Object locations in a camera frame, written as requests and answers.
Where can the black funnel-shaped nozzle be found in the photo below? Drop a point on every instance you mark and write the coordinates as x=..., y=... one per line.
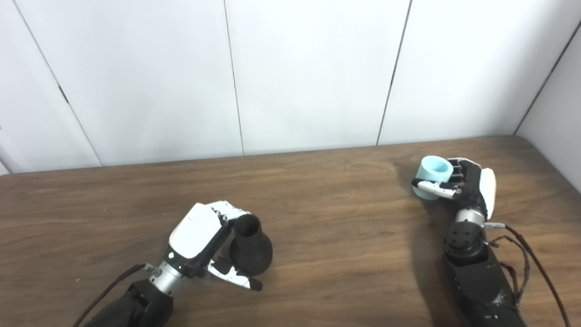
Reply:
x=252, y=254

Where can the light blue cylinder cup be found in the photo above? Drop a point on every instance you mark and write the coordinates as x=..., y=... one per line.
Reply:
x=429, y=175

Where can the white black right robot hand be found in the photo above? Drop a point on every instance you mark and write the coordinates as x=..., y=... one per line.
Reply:
x=476, y=186

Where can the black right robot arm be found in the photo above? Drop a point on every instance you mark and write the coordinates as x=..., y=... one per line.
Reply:
x=476, y=277

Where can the black panel hinge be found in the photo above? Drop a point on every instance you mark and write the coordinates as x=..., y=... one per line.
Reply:
x=63, y=94

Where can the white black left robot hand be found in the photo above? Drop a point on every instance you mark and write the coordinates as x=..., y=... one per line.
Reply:
x=195, y=231

